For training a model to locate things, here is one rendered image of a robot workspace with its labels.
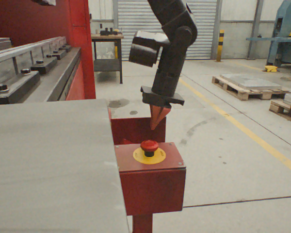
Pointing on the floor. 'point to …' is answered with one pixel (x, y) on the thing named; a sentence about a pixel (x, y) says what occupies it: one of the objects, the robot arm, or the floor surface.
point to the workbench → (100, 67)
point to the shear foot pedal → (272, 66)
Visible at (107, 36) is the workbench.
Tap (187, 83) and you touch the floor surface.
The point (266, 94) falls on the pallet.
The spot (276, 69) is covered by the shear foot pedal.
